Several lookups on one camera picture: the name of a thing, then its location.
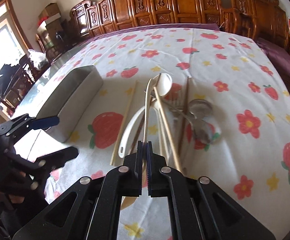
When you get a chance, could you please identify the dark brown wooden chopstick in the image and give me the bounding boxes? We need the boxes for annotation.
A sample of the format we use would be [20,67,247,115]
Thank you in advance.
[128,114,144,154]

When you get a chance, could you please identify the wooden chair at left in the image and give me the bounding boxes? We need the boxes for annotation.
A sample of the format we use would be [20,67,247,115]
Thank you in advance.
[0,54,51,116]

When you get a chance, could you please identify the rectangular metal tin container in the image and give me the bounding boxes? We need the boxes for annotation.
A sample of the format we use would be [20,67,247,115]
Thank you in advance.
[36,65,103,142]

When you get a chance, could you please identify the cream plastic fork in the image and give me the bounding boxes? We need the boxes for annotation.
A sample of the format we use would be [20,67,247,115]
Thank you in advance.
[155,102,170,161]

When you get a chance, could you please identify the light bamboo chopstick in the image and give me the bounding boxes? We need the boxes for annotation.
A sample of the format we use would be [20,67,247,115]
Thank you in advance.
[110,80,138,166]
[153,86,183,173]

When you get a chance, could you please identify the stainless steel spoon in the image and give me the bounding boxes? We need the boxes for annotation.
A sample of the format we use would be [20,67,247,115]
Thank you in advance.
[188,99,213,119]
[188,116,213,144]

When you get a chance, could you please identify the stacked cardboard boxes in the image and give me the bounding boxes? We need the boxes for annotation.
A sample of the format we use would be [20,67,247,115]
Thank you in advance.
[37,3,63,48]

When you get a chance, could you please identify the stainless steel fork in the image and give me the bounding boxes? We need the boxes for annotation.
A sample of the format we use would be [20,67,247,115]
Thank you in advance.
[151,89,189,122]

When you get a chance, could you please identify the strawberry flower print tablecloth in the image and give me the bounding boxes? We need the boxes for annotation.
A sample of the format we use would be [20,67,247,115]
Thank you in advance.
[36,27,290,239]

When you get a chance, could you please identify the cream plastic ladle spoon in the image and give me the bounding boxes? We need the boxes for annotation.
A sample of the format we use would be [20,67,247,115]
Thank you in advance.
[118,73,173,159]

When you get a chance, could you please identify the carved wooden sofa bench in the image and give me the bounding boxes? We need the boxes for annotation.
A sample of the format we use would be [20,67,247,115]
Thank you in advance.
[70,0,226,40]

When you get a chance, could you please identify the carved wooden armchair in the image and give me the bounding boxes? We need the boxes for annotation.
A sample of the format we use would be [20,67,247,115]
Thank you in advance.
[231,0,290,93]

